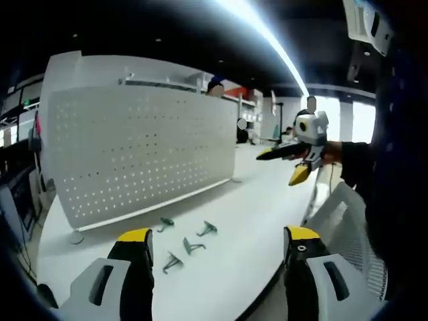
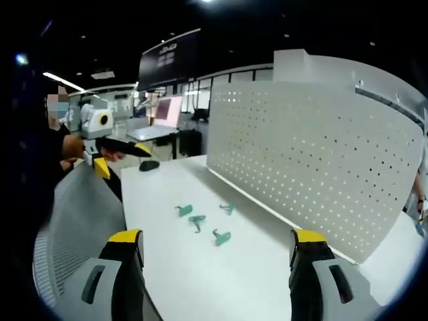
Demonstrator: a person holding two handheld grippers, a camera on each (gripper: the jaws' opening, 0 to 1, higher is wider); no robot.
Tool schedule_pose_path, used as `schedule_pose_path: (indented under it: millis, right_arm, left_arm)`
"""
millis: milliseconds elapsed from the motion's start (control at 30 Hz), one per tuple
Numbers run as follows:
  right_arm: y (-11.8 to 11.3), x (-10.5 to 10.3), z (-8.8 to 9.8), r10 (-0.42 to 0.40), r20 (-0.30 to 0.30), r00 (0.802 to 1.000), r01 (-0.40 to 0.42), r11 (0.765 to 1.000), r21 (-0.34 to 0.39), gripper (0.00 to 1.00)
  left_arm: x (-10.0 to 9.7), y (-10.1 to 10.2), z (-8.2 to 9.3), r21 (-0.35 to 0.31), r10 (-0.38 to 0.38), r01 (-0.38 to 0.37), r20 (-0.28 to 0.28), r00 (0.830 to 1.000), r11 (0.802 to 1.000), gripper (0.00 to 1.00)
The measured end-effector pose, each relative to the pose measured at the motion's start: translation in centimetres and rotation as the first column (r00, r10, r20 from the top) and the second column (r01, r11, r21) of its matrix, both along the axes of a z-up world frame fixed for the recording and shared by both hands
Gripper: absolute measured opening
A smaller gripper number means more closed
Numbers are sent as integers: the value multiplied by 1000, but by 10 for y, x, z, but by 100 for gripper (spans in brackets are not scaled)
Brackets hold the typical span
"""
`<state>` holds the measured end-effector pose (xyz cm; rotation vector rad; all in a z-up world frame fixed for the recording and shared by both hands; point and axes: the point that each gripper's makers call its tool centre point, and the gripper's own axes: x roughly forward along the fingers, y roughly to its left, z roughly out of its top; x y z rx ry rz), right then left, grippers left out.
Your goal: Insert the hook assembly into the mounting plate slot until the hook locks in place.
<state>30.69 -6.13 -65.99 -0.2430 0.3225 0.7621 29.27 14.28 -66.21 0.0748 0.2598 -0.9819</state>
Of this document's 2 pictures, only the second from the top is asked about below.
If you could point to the black box under desk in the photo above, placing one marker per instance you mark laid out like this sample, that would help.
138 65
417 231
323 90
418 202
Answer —
190 142

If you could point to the silver open laptop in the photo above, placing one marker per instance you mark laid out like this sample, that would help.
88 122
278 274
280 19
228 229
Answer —
157 123

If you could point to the long ceiling light strip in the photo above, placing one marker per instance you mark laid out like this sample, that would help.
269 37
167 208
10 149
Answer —
63 81

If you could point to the white partition panel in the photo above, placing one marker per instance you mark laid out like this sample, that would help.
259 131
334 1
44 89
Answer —
351 72

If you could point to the green hook assembly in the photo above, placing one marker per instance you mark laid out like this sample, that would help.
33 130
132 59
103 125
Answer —
222 238
228 208
184 209
196 220

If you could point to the person's left hand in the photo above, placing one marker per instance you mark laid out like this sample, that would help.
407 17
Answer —
72 147

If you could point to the black computer mouse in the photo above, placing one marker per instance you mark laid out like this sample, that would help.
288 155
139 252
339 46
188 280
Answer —
148 166

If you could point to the white perforated mounting plate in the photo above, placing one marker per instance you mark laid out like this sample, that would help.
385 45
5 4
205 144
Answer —
301 160

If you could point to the person's dark clothed torso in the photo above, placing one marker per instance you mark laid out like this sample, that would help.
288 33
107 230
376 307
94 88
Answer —
40 150

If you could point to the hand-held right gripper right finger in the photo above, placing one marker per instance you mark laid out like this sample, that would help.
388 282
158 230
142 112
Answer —
334 291

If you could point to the grey mesh office chair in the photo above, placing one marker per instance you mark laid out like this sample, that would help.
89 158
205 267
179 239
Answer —
80 214

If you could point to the black hanging sign board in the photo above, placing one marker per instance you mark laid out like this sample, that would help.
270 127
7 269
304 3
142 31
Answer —
170 58

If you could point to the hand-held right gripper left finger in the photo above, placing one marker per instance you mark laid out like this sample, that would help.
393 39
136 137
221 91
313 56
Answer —
100 287

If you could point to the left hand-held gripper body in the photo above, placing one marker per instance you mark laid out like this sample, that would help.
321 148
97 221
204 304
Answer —
95 122

